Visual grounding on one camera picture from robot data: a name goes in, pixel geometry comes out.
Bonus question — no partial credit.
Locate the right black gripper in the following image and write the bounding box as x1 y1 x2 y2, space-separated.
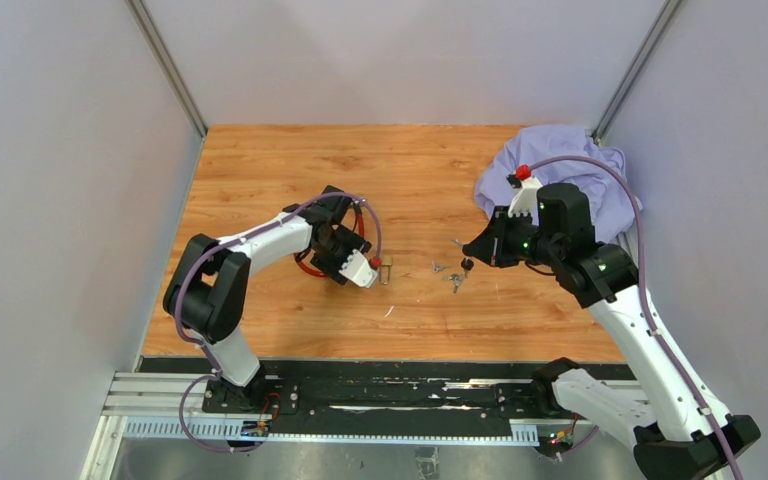
465 205 561 269

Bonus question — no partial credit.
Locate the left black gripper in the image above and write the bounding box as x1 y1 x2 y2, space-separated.
312 226 371 285

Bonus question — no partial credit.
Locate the black head key bunch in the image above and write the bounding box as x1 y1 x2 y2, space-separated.
452 239 474 278

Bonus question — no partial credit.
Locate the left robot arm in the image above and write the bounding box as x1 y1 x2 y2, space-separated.
162 186 382 413

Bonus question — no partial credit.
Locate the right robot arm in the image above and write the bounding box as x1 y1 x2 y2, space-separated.
462 183 761 479

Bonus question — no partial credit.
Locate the silver key pair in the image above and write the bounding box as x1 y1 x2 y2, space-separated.
443 273 465 294

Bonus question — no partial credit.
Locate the small silver key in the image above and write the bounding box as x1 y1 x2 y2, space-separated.
432 261 449 273

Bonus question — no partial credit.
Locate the brass padlock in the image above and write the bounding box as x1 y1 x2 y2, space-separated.
379 255 394 285

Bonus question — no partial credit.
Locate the lavender crumpled cloth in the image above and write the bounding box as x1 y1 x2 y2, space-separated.
473 125 635 243

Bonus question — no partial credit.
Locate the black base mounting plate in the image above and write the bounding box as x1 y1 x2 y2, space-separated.
202 359 583 441

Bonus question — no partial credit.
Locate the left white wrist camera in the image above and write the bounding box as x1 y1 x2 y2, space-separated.
338 249 379 288

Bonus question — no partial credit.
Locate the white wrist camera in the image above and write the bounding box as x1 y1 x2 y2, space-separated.
338 249 379 288
507 177 543 218

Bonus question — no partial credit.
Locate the red cable lock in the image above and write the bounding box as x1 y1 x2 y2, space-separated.
294 197 371 278

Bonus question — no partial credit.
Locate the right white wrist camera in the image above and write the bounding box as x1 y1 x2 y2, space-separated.
507 177 543 218

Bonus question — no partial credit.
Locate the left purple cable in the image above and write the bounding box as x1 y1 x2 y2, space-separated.
171 191 385 455

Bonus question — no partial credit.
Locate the aluminium frame rail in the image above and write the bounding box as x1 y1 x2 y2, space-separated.
102 372 707 448

